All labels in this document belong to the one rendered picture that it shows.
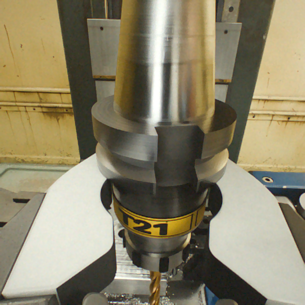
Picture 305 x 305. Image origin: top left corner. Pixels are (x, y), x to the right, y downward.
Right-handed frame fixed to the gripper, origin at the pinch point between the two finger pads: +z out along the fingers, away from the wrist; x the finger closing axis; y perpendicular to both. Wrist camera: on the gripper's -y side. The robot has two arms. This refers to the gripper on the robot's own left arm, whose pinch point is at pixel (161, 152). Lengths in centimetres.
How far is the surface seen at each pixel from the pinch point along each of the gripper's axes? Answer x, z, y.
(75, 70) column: -31, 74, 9
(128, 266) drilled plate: -4.9, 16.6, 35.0
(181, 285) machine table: 6.3, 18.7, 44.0
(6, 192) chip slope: -69, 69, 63
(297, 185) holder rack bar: 17.8, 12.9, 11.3
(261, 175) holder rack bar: 14.0, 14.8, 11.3
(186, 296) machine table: 7.2, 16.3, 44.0
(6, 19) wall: -73, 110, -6
